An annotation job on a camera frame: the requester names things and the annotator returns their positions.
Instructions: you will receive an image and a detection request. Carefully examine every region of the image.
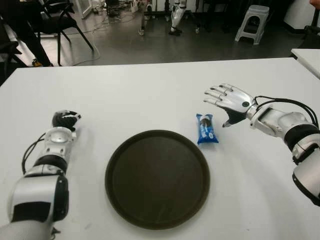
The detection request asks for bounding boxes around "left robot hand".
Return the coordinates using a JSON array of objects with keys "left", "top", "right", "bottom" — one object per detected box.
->
[{"left": 51, "top": 109, "right": 83, "bottom": 132}]

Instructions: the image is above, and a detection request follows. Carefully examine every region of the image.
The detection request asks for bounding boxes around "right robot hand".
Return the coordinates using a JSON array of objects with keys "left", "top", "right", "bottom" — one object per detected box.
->
[{"left": 203, "top": 82, "right": 258, "bottom": 128}]

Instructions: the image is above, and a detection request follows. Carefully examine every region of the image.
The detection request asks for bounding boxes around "blue Oreo cookie packet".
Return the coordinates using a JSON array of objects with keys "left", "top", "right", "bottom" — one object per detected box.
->
[{"left": 195, "top": 113, "right": 220, "bottom": 146}]

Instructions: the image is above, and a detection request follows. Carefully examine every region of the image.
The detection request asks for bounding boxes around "person in black trousers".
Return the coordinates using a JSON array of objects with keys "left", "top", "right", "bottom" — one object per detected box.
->
[{"left": 0, "top": 0, "right": 55, "bottom": 68}]

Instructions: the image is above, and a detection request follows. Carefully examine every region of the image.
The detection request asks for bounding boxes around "black office chair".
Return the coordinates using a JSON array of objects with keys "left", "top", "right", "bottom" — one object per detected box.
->
[{"left": 0, "top": 41, "right": 22, "bottom": 83}]

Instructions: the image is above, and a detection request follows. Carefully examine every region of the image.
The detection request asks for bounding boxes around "grey plastic stool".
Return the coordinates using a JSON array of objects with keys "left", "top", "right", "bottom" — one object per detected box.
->
[{"left": 234, "top": 4, "right": 270, "bottom": 46}]

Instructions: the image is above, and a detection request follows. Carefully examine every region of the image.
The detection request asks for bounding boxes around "black armrest seat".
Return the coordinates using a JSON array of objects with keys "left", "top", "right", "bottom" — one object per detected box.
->
[{"left": 297, "top": 24, "right": 320, "bottom": 50}]

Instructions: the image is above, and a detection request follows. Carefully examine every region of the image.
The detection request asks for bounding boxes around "white humanoid robot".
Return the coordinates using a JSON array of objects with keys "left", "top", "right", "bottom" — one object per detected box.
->
[{"left": 168, "top": 0, "right": 188, "bottom": 37}]

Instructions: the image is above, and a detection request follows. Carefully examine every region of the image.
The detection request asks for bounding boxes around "round dark brown tray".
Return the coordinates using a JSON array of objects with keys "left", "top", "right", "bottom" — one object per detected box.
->
[{"left": 104, "top": 129, "right": 210, "bottom": 230}]

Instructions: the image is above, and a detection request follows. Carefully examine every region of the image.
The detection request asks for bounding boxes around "white framed panel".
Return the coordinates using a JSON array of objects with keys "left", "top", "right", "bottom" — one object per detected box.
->
[{"left": 74, "top": 0, "right": 93, "bottom": 18}]

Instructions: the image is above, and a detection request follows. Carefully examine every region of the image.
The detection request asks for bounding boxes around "black left forearm cable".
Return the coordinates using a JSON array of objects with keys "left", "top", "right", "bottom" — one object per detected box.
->
[{"left": 21, "top": 132, "right": 48, "bottom": 175}]

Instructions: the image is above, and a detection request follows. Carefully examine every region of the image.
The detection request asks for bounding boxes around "black forearm cable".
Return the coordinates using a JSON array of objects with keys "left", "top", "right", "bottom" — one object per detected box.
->
[
  {"left": 254, "top": 95, "right": 320, "bottom": 131},
  {"left": 21, "top": 132, "right": 48, "bottom": 175}
]

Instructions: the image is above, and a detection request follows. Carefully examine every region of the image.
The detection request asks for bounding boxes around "black right forearm cable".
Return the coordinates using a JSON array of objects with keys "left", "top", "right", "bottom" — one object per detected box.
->
[{"left": 254, "top": 95, "right": 320, "bottom": 131}]

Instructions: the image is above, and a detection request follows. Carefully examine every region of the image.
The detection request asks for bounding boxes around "white floor cable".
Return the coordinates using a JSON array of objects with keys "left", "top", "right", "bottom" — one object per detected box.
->
[{"left": 72, "top": 14, "right": 101, "bottom": 66}]

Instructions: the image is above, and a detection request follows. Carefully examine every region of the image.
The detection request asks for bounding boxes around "black metal-frame chair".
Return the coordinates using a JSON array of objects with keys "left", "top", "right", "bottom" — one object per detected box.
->
[{"left": 37, "top": 0, "right": 95, "bottom": 67}]

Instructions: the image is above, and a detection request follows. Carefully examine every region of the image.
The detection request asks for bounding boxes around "black left upper arm cable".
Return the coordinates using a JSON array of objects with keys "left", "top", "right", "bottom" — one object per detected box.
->
[{"left": 51, "top": 219, "right": 61, "bottom": 240}]

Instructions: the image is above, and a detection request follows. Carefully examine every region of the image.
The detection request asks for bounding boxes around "black wheeled gantry frame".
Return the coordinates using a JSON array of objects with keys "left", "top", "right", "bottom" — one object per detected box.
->
[{"left": 137, "top": 0, "right": 201, "bottom": 37}]

